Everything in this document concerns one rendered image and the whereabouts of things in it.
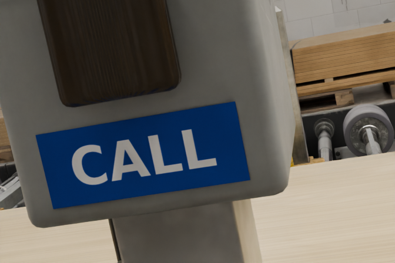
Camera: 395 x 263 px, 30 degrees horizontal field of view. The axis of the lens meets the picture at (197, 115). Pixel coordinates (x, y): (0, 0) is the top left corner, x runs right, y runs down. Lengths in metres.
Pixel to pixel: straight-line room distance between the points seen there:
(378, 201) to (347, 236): 0.11
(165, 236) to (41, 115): 0.05
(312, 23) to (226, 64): 7.20
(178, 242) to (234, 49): 0.06
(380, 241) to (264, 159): 0.65
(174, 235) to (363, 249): 0.61
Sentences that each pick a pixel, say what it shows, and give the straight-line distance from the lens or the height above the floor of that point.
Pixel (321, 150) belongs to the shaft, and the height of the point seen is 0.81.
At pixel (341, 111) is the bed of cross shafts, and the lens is 1.84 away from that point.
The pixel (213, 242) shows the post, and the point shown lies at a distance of 0.21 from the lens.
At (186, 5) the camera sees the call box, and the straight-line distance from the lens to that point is 0.18.
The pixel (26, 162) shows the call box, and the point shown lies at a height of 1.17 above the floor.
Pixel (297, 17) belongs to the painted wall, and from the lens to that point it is 7.37.
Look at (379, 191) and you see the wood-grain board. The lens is 0.99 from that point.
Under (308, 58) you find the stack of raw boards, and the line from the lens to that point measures 6.10.
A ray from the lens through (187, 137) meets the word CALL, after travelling 0.18.
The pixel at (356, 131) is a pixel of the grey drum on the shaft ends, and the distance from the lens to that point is 1.70.
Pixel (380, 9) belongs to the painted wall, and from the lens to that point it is 7.39.
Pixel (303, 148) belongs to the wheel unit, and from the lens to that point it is 1.32.
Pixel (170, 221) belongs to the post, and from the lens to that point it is 0.21.
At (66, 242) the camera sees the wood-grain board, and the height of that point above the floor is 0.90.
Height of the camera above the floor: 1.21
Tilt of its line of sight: 10 degrees down
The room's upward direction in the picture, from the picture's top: 11 degrees counter-clockwise
